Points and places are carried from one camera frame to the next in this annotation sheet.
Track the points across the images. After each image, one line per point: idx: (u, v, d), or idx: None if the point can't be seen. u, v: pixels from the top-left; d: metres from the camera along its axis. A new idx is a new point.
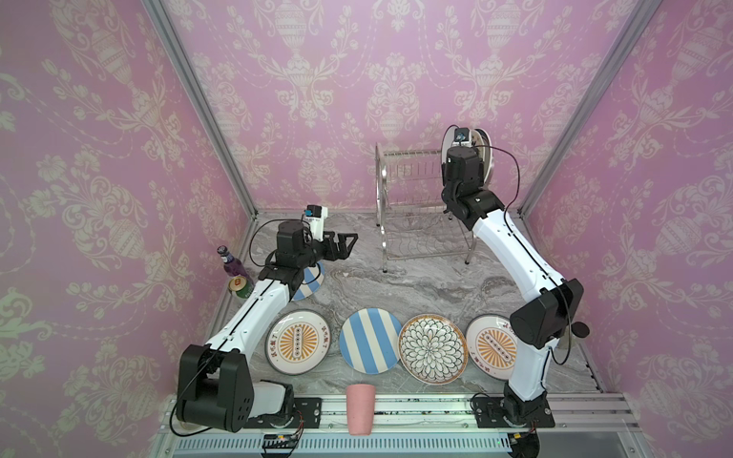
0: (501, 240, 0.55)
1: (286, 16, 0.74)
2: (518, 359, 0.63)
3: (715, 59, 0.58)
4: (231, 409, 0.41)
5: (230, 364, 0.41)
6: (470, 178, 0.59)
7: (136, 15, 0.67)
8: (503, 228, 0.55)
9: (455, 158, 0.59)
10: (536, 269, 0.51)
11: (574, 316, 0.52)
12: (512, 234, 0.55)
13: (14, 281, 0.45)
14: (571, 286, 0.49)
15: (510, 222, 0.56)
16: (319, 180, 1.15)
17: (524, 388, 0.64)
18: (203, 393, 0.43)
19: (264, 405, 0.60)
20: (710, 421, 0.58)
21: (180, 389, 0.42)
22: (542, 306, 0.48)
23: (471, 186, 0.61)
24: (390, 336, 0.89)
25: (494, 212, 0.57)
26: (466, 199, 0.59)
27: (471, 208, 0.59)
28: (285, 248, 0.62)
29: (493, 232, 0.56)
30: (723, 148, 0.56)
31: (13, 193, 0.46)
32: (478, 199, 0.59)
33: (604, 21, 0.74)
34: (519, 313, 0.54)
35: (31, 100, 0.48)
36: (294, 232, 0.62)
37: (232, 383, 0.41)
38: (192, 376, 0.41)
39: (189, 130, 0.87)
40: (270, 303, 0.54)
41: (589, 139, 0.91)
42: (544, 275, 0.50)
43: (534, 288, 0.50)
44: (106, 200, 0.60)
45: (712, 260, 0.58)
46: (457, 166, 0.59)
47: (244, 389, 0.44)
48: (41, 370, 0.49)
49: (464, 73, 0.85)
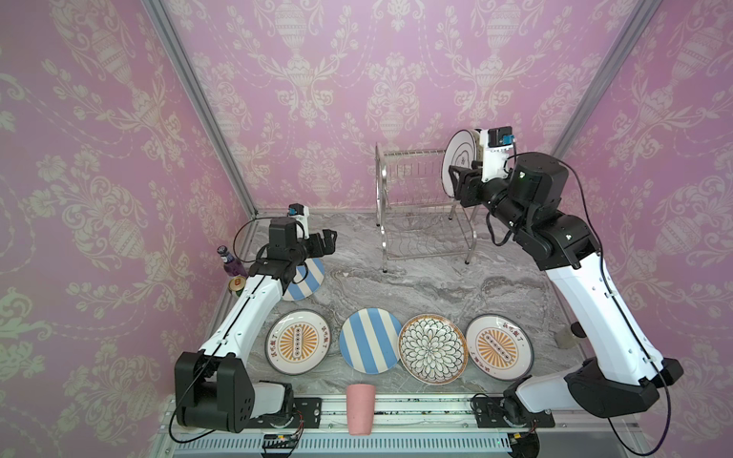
0: (596, 303, 0.40)
1: (286, 16, 0.74)
2: (548, 387, 0.56)
3: (715, 60, 0.58)
4: (233, 414, 0.41)
5: (227, 368, 0.41)
6: (551, 201, 0.41)
7: (136, 15, 0.67)
8: (601, 286, 0.40)
9: (534, 176, 0.40)
10: (637, 351, 0.39)
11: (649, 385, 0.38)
12: (611, 294, 0.40)
13: (14, 281, 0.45)
14: (673, 372, 0.39)
15: (607, 276, 0.41)
16: (319, 180, 1.15)
17: (533, 403, 0.62)
18: (203, 397, 0.43)
19: (265, 405, 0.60)
20: (711, 422, 0.58)
21: (178, 396, 0.41)
22: (642, 405, 0.37)
23: (549, 213, 0.43)
24: (390, 336, 0.89)
25: (589, 257, 0.41)
26: (549, 233, 0.41)
27: (556, 244, 0.41)
28: (278, 242, 0.62)
29: (591, 291, 0.40)
30: (723, 148, 0.56)
31: (13, 193, 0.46)
32: (566, 233, 0.41)
33: (604, 21, 0.74)
34: (603, 394, 0.42)
35: (31, 100, 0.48)
36: (286, 225, 0.62)
37: (232, 386, 0.40)
38: (190, 382, 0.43)
39: (189, 130, 0.87)
40: (263, 301, 0.53)
41: (589, 139, 0.91)
42: (645, 359, 0.39)
43: (634, 377, 0.39)
44: (106, 201, 0.60)
45: (712, 260, 0.58)
46: (535, 184, 0.41)
47: (243, 394, 0.44)
48: (41, 370, 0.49)
49: (464, 73, 0.85)
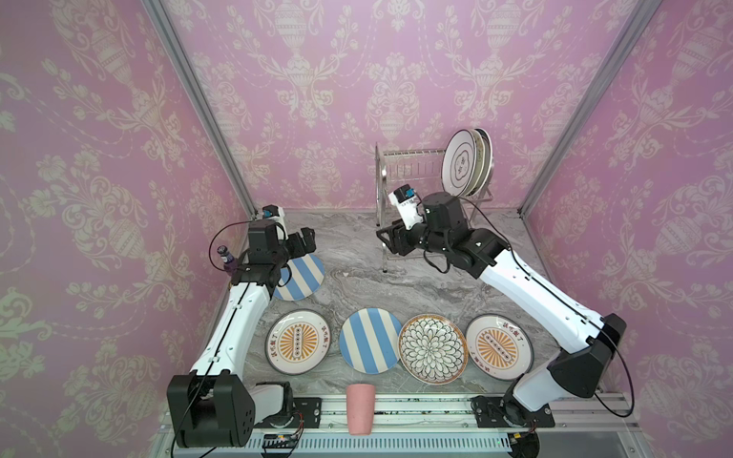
0: (521, 287, 0.47)
1: (287, 16, 0.74)
2: (536, 383, 0.58)
3: (715, 60, 0.58)
4: (237, 428, 0.41)
5: (224, 385, 0.40)
6: (456, 222, 0.51)
7: (136, 15, 0.67)
8: (518, 272, 0.48)
9: (435, 207, 0.52)
10: (575, 317, 0.44)
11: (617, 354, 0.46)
12: (529, 276, 0.47)
13: (14, 281, 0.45)
14: (613, 325, 0.43)
15: (522, 263, 0.49)
16: (319, 180, 1.15)
17: (531, 402, 0.62)
18: (201, 417, 0.42)
19: (266, 408, 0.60)
20: (711, 422, 0.58)
21: (177, 421, 0.40)
22: (598, 362, 0.40)
23: (461, 231, 0.53)
24: (391, 336, 0.89)
25: (500, 255, 0.50)
26: (464, 246, 0.51)
27: (472, 254, 0.50)
28: (259, 247, 0.60)
29: (511, 278, 0.48)
30: (723, 148, 0.56)
31: (13, 193, 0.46)
32: (477, 244, 0.51)
33: (603, 21, 0.74)
34: (572, 368, 0.45)
35: (31, 100, 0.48)
36: (265, 228, 0.60)
37: (230, 404, 0.39)
38: (185, 405, 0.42)
39: (189, 130, 0.87)
40: (250, 311, 0.51)
41: (589, 139, 0.91)
42: (583, 320, 0.44)
43: (579, 338, 0.43)
44: (106, 200, 0.60)
45: (712, 260, 0.58)
46: (439, 213, 0.52)
47: (243, 406, 0.43)
48: (42, 370, 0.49)
49: (464, 73, 0.85)
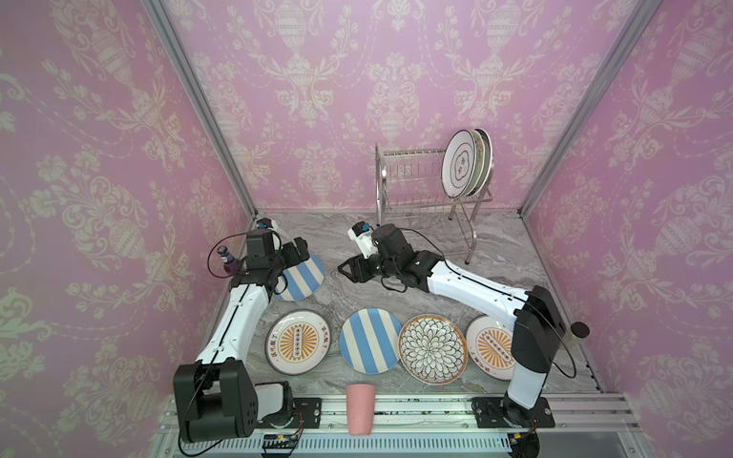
0: (457, 284, 0.55)
1: (287, 16, 0.74)
2: (517, 374, 0.60)
3: (715, 60, 0.58)
4: (241, 419, 0.42)
5: (229, 372, 0.41)
6: (402, 247, 0.62)
7: (136, 15, 0.67)
8: (452, 274, 0.57)
9: (380, 239, 0.63)
10: (501, 296, 0.51)
11: (558, 322, 0.49)
12: (461, 276, 0.56)
13: (14, 281, 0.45)
14: (534, 293, 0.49)
15: (454, 266, 0.58)
16: (319, 180, 1.15)
17: (526, 398, 0.62)
18: (206, 408, 0.43)
19: (266, 405, 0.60)
20: (711, 422, 0.58)
21: (181, 411, 0.40)
22: (527, 330, 0.46)
23: (408, 253, 0.64)
24: (390, 336, 0.89)
25: (437, 265, 0.60)
26: (408, 268, 0.61)
27: (417, 274, 0.60)
28: (256, 253, 0.63)
29: (446, 282, 0.57)
30: (723, 148, 0.56)
31: (13, 193, 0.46)
32: (417, 263, 0.61)
33: (603, 21, 0.74)
34: (517, 346, 0.50)
35: (31, 100, 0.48)
36: (261, 235, 0.63)
37: (236, 389, 0.40)
38: (191, 394, 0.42)
39: (189, 130, 0.87)
40: (253, 307, 0.54)
41: (589, 139, 0.91)
42: (510, 298, 0.50)
43: (509, 314, 0.49)
44: (106, 200, 0.60)
45: (712, 260, 0.58)
46: (385, 243, 0.63)
47: (246, 396, 0.44)
48: (41, 370, 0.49)
49: (464, 73, 0.85)
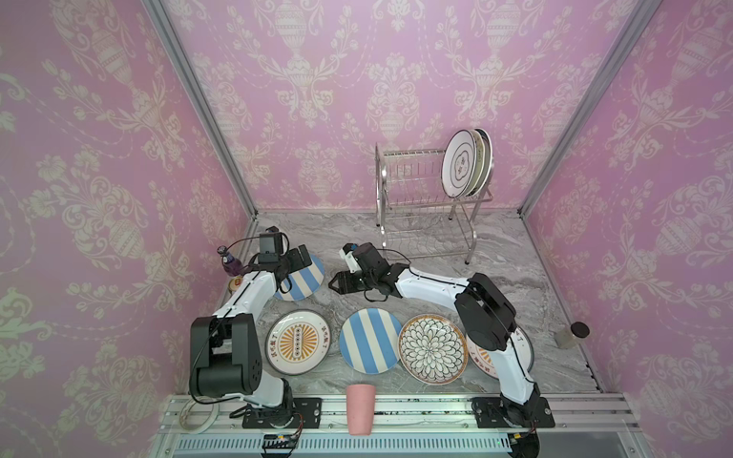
0: (417, 283, 0.65)
1: (287, 16, 0.74)
2: (497, 368, 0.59)
3: (715, 60, 0.58)
4: (247, 369, 0.45)
5: (241, 322, 0.46)
6: (377, 261, 0.74)
7: (136, 15, 0.67)
8: (412, 277, 0.67)
9: (359, 255, 0.75)
10: (448, 285, 0.60)
11: (499, 301, 0.56)
12: (419, 276, 0.67)
13: (14, 281, 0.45)
14: (473, 279, 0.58)
15: (414, 270, 0.69)
16: (319, 180, 1.15)
17: (516, 392, 0.64)
18: (216, 361, 0.46)
19: (268, 392, 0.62)
20: (711, 422, 0.58)
21: (194, 360, 0.44)
22: (464, 306, 0.53)
23: (383, 265, 0.75)
24: (390, 336, 0.89)
25: (404, 273, 0.70)
26: (384, 280, 0.72)
27: (390, 284, 0.71)
28: (268, 249, 0.71)
29: (408, 282, 0.67)
30: (723, 149, 0.56)
31: (12, 193, 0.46)
32: (389, 274, 0.72)
33: (604, 21, 0.74)
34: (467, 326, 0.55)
35: (31, 100, 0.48)
36: (274, 234, 0.72)
37: (248, 338, 0.46)
38: (204, 343, 0.45)
39: (189, 130, 0.87)
40: (264, 284, 0.61)
41: (589, 139, 0.91)
42: (454, 285, 0.59)
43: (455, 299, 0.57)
44: (106, 201, 0.60)
45: (712, 260, 0.58)
46: (362, 259, 0.75)
47: (254, 351, 0.48)
48: (41, 371, 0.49)
49: (464, 73, 0.85)
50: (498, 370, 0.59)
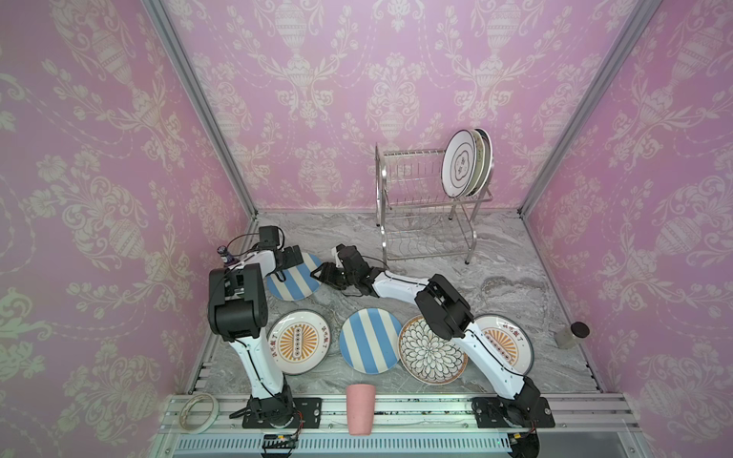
0: (389, 284, 0.76)
1: (286, 16, 0.74)
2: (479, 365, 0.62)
3: (716, 60, 0.58)
4: (260, 308, 0.55)
5: (250, 270, 0.55)
6: (360, 264, 0.84)
7: (136, 15, 0.67)
8: (386, 277, 0.79)
9: (344, 258, 0.84)
10: (411, 284, 0.71)
11: (454, 299, 0.66)
12: (391, 276, 0.78)
13: (15, 281, 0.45)
14: (434, 279, 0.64)
15: (387, 272, 0.81)
16: (319, 180, 1.15)
17: (504, 388, 0.66)
18: (230, 302, 0.55)
19: (272, 368, 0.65)
20: (711, 422, 0.58)
21: (211, 301, 0.53)
22: (420, 305, 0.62)
23: (365, 267, 0.86)
24: (390, 336, 0.89)
25: (380, 276, 0.81)
26: (366, 281, 0.82)
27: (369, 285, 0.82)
28: (267, 239, 0.82)
29: (382, 281, 0.78)
30: (723, 148, 0.56)
31: (13, 193, 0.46)
32: (369, 277, 0.83)
33: (604, 21, 0.74)
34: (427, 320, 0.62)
35: (31, 100, 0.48)
36: (272, 227, 0.85)
37: (259, 281, 0.56)
38: (219, 288, 0.54)
39: (188, 130, 0.87)
40: (266, 259, 0.72)
41: (589, 139, 0.91)
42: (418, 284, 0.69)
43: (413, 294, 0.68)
44: (106, 201, 0.60)
45: (712, 260, 0.58)
46: (346, 261, 0.84)
47: (263, 295, 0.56)
48: (41, 370, 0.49)
49: (464, 73, 0.85)
50: (481, 367, 0.68)
